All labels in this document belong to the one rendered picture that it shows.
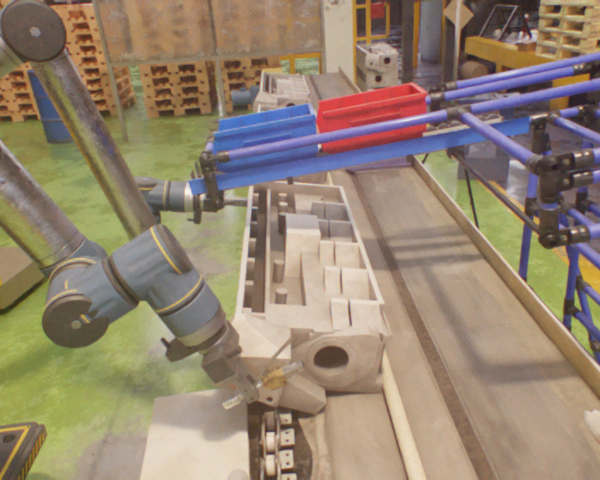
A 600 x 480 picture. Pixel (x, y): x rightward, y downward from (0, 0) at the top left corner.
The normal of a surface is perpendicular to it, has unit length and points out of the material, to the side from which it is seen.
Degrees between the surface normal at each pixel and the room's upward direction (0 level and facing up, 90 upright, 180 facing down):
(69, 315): 90
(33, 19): 90
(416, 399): 0
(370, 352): 90
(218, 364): 90
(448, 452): 0
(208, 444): 0
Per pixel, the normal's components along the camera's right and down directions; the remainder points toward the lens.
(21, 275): 0.98, 0.00
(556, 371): -0.10, -0.90
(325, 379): 0.04, 0.42
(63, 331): 0.29, 0.38
